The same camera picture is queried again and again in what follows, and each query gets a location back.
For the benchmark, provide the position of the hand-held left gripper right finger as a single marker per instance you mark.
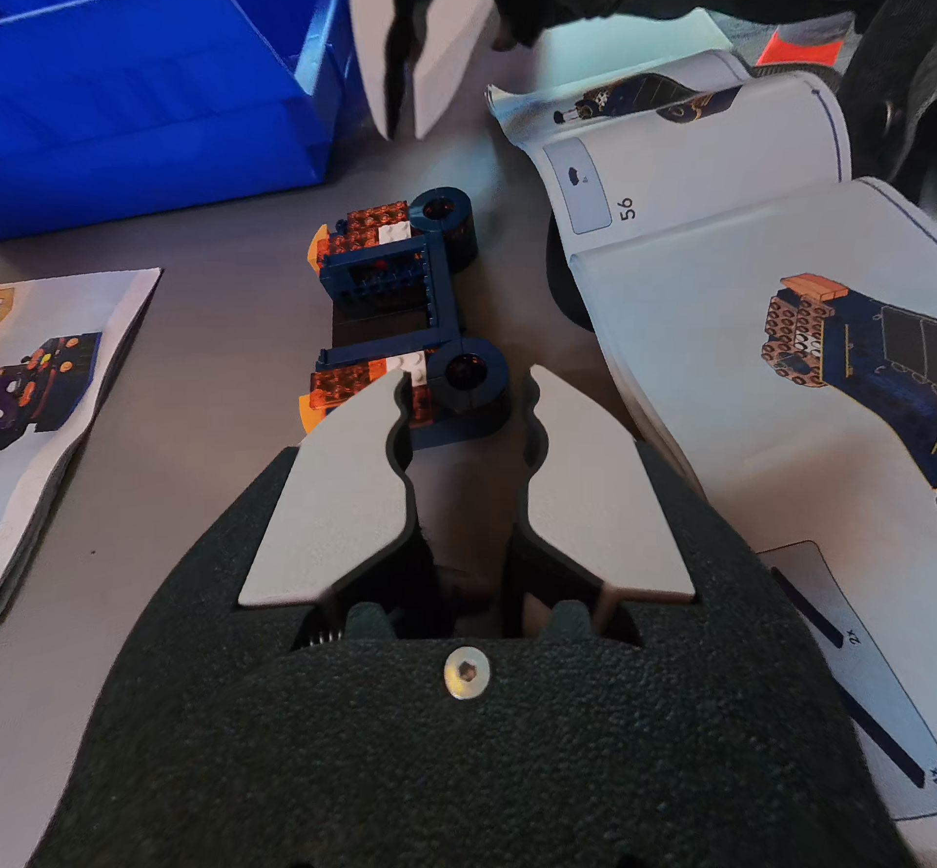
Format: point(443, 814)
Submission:
point(600, 502)

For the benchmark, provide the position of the blue and orange brick model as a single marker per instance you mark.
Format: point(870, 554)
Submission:
point(439, 282)

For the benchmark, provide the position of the closed booklet, purple arcade picture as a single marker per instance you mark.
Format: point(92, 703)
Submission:
point(73, 311)

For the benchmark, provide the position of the open instruction booklet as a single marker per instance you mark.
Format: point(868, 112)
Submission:
point(732, 407)

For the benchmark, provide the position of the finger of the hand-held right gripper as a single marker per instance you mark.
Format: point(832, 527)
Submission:
point(373, 4)
point(461, 4)

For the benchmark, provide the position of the black round disc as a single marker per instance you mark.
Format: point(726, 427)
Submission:
point(567, 289)

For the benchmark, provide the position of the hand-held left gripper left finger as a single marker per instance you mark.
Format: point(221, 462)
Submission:
point(337, 502)

